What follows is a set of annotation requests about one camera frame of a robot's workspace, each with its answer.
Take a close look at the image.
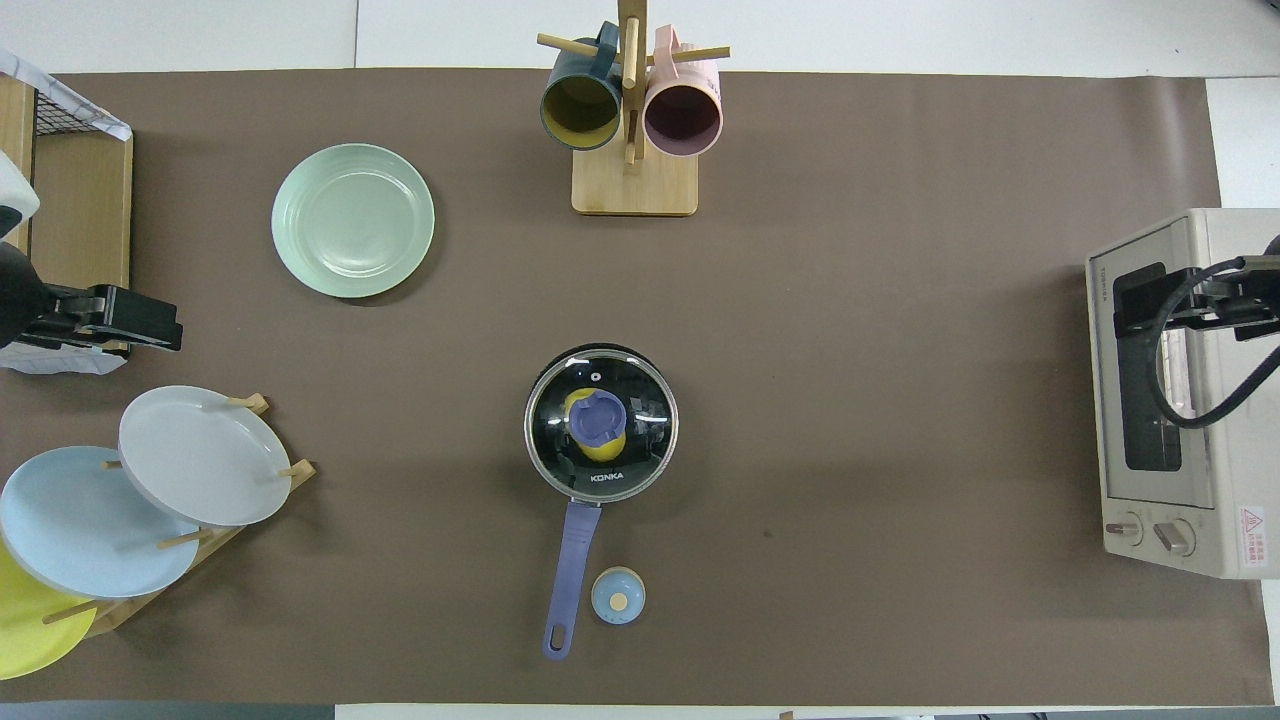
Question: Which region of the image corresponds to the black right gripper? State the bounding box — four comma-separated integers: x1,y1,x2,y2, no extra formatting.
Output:
1115,275,1271,341

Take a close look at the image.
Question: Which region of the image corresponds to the pink ribbed mug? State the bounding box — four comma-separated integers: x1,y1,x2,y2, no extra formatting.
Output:
643,25,723,158

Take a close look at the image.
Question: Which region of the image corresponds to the light blue plate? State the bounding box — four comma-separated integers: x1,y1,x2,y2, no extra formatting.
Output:
0,446,201,599

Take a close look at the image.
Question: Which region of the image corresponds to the black pot purple handle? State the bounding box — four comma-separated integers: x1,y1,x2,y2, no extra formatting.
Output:
524,343,679,661

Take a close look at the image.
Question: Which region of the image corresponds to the light grey plate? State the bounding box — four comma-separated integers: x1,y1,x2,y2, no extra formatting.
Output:
118,386,294,528

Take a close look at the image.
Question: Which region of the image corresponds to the pale green plate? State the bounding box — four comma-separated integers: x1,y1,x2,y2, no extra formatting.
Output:
271,143,436,299

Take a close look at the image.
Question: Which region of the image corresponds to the wooden board shelf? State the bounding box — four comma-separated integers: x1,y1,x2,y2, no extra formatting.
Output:
0,75,133,351

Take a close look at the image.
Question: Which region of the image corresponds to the wooden mug tree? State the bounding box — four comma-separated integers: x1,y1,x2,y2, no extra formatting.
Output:
537,0,731,217

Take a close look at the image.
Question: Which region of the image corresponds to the dark teal mug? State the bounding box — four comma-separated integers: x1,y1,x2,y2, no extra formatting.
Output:
540,22,624,152

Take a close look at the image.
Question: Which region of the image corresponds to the glass lid blue knob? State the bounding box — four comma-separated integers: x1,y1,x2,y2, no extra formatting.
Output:
524,345,679,503

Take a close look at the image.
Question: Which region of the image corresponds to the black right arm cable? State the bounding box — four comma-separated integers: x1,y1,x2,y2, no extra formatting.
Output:
1145,258,1280,431

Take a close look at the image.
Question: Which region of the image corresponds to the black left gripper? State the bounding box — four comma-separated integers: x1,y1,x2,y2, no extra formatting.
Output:
40,285,183,351

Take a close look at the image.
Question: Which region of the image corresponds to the brown paper table mat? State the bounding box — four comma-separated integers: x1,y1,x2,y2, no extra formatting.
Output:
0,68,1271,706

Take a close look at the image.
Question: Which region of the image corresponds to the black wire basket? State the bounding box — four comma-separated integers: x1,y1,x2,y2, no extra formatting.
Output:
33,85,111,136

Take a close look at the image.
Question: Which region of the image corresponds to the yellow plate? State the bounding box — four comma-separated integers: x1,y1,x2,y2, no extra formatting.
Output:
0,540,98,681

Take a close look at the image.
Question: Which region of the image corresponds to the yellow potato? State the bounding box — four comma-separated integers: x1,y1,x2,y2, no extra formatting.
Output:
562,388,629,463

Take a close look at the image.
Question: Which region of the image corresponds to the beige toaster oven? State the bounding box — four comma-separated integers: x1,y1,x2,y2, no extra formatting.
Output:
1085,208,1280,580

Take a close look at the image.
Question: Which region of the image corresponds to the wooden plate rack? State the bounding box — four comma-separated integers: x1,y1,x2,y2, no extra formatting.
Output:
42,393,317,638

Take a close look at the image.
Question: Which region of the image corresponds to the white patterned cloth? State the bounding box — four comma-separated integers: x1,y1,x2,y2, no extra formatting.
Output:
0,50,133,141
0,345,129,376

